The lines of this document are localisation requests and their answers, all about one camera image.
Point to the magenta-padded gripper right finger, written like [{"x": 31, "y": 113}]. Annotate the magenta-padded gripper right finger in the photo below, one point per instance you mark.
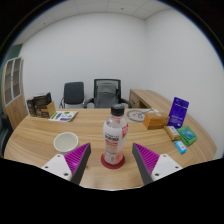
[{"x": 148, "y": 160}]

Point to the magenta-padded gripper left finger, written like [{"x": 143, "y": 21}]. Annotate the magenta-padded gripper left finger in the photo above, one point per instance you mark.
[{"x": 75, "y": 160}]

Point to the clear black-capped drink bottle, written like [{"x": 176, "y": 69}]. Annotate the clear black-capped drink bottle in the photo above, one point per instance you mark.
[{"x": 115, "y": 136}]

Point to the white ceramic mug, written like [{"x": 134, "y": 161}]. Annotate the white ceramic mug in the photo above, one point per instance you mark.
[{"x": 66, "y": 141}]

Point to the small light blue packet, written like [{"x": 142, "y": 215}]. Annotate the small light blue packet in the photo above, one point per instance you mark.
[{"x": 180, "y": 147}]

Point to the flat round red coaster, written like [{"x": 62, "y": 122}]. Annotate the flat round red coaster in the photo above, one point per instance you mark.
[{"x": 113, "y": 165}]

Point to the small yellowish box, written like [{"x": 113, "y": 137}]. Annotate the small yellowish box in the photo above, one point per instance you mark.
[{"x": 172, "y": 132}]

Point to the orange box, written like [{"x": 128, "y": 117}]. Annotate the orange box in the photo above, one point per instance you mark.
[{"x": 156, "y": 120}]

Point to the white green printed leaflet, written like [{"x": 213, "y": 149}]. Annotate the white green printed leaflet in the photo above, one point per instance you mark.
[{"x": 63, "y": 116}]

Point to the green flat box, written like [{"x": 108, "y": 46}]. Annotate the green flat box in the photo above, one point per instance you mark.
[{"x": 187, "y": 135}]

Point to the tan cardboard box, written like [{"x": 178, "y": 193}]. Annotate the tan cardboard box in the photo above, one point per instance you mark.
[{"x": 50, "y": 110}]

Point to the purple upright box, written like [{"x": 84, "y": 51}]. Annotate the purple upright box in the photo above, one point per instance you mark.
[{"x": 178, "y": 111}]

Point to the wooden side desk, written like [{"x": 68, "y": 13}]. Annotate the wooden side desk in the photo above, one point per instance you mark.
[{"x": 146, "y": 97}]

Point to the dark grey padded chair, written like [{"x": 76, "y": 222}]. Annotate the dark grey padded chair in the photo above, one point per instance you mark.
[{"x": 73, "y": 93}]

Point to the dark brown printed box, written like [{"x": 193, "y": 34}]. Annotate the dark brown printed box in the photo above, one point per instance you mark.
[{"x": 36, "y": 104}]

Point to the black mesh office chair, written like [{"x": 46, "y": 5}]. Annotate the black mesh office chair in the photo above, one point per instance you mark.
[{"x": 106, "y": 93}]

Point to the black sofa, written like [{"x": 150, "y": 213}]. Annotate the black sofa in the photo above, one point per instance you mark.
[{"x": 4, "y": 133}]

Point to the wooden glass-door cabinet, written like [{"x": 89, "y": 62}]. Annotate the wooden glass-door cabinet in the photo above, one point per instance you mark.
[{"x": 13, "y": 90}]

